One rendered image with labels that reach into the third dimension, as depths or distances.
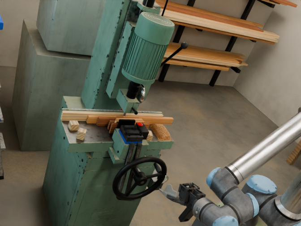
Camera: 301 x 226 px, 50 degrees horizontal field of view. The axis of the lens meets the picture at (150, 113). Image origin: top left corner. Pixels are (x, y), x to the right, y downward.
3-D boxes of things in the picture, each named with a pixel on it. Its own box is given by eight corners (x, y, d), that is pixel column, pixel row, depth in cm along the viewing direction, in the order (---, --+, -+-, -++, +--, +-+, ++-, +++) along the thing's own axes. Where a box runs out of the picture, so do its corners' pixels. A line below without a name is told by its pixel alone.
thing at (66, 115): (61, 120, 162) (62, 112, 159) (60, 118, 163) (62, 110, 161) (160, 122, 193) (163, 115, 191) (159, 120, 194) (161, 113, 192)
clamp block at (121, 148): (118, 159, 156) (123, 145, 152) (109, 141, 165) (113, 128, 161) (144, 158, 164) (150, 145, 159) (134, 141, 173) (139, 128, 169)
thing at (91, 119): (87, 123, 167) (88, 117, 165) (86, 121, 169) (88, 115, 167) (171, 124, 195) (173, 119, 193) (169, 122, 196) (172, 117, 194)
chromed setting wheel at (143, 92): (137, 107, 186) (144, 89, 180) (129, 96, 195) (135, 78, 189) (141, 108, 188) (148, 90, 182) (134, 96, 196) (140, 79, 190)
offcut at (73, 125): (77, 130, 160) (79, 124, 158) (70, 130, 157) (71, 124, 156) (75, 126, 162) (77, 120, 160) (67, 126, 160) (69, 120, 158)
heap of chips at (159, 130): (159, 140, 176) (161, 135, 174) (148, 124, 186) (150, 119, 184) (172, 140, 181) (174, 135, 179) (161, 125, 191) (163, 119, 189)
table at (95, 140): (70, 167, 145) (73, 157, 143) (57, 126, 167) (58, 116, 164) (178, 160, 177) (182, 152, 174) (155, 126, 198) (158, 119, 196)
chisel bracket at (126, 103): (123, 115, 169) (128, 102, 165) (114, 100, 179) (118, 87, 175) (135, 115, 173) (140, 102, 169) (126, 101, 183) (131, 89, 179)
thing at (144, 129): (125, 144, 153) (128, 135, 150) (117, 129, 161) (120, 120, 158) (148, 143, 160) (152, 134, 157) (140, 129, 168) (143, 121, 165)
